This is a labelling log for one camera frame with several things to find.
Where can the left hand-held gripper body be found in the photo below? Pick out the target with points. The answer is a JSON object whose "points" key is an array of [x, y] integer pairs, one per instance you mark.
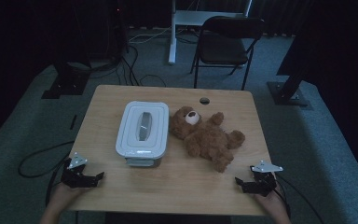
{"points": [[73, 175]]}

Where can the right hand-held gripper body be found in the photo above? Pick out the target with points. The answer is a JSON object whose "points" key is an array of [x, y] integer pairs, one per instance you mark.
{"points": [[264, 179]]}

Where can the clear storage box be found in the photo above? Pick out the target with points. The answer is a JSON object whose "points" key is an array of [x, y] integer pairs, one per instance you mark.
{"points": [[143, 162]]}

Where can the brown teddy bear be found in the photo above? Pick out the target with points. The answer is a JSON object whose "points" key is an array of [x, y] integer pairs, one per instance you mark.
{"points": [[205, 138]]}

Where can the white storage box lid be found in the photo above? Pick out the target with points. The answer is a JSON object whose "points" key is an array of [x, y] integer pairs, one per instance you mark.
{"points": [[143, 129]]}

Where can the person's left hand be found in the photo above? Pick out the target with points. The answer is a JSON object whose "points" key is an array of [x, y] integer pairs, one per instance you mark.
{"points": [[65, 196]]}

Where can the person's right hand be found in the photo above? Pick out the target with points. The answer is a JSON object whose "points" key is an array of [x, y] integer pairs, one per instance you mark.
{"points": [[272, 202]]}

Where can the black strip on floor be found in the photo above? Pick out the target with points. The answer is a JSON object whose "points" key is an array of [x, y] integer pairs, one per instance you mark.
{"points": [[73, 122]]}

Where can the person's dark clothing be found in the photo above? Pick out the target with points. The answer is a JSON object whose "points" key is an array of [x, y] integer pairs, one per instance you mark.
{"points": [[167, 218]]}

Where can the black folding chair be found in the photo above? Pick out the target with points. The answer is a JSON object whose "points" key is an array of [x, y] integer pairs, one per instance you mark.
{"points": [[225, 46]]}

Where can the black stand with base plate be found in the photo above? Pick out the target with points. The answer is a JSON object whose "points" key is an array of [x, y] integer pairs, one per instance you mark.
{"points": [[289, 90], [66, 82]]}

